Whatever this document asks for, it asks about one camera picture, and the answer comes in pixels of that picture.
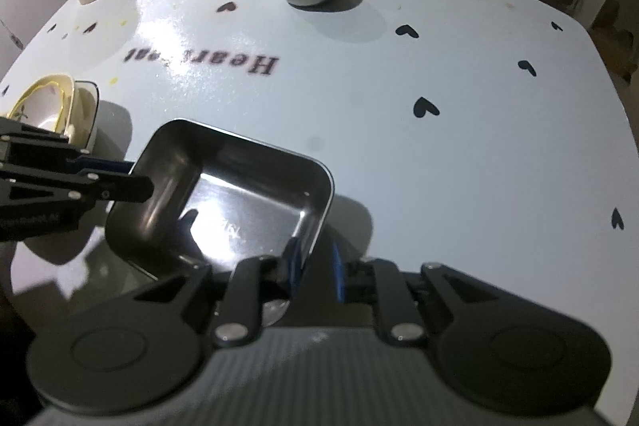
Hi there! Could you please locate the white floral yellow-rimmed bowl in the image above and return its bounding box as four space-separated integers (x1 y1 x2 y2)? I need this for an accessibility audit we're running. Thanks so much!
7 74 75 135

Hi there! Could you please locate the large rectangular steel container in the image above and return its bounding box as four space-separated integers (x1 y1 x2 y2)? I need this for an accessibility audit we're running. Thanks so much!
104 119 335 281

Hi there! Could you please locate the white black-rimmed plate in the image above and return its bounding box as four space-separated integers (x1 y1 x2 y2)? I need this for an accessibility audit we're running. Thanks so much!
74 79 101 152

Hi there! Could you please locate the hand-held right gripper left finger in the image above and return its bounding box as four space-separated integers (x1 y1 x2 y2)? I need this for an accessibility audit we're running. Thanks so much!
135 237 305 348

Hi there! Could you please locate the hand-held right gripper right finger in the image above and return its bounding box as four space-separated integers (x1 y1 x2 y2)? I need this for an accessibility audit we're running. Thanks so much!
332 242 505 347

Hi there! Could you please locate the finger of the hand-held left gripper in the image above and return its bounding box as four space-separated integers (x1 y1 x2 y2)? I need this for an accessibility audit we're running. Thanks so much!
0 170 155 210
0 117 137 177

